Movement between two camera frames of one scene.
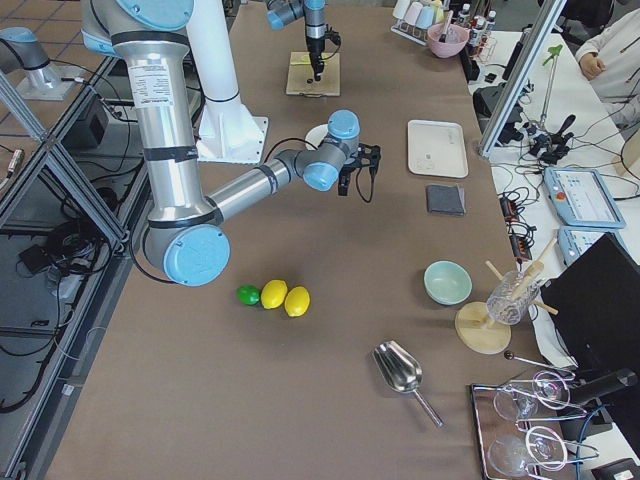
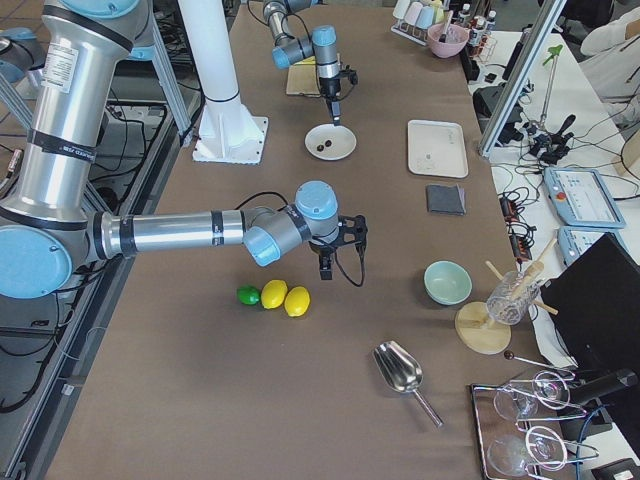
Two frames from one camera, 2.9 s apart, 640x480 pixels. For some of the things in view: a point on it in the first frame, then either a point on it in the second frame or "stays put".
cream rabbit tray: x=437 y=148 stays put
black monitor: x=595 y=302 stays put
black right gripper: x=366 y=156 -> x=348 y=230
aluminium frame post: x=522 y=74 stays put
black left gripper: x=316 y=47 -> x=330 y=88
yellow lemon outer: x=296 y=301 stays put
